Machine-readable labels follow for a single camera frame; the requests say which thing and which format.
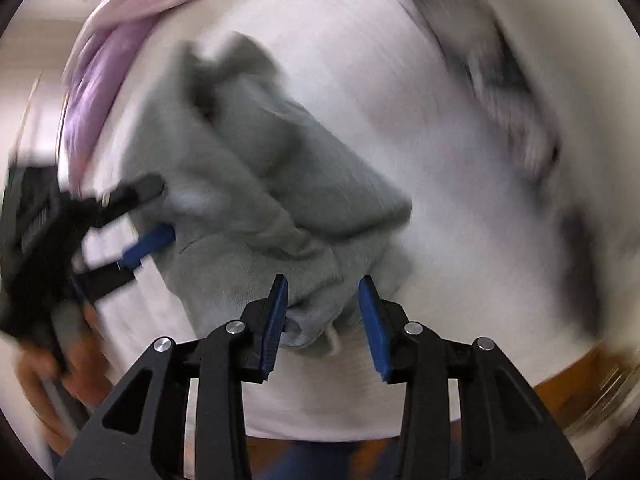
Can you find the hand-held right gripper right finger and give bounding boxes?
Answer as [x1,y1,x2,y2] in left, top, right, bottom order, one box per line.
[358,275,586,480]

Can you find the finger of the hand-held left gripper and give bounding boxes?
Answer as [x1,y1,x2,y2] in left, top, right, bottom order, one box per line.
[87,174,166,228]
[75,224,177,306]

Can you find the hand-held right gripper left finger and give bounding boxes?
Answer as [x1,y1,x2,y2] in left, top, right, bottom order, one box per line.
[54,274,289,480]

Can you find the grey zip hoodie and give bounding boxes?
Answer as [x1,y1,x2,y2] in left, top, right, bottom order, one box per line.
[117,32,413,358]

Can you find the person's left hand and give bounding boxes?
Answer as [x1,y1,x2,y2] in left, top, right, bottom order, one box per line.
[15,307,113,441]

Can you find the purple floral quilt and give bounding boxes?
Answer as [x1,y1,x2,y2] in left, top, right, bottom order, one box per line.
[62,0,236,186]

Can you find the person's blue trousers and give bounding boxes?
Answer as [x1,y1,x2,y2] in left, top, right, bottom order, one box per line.
[265,437,406,480]

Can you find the pale printed bed sheet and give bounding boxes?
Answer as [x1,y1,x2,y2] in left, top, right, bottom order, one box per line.
[75,0,636,441]

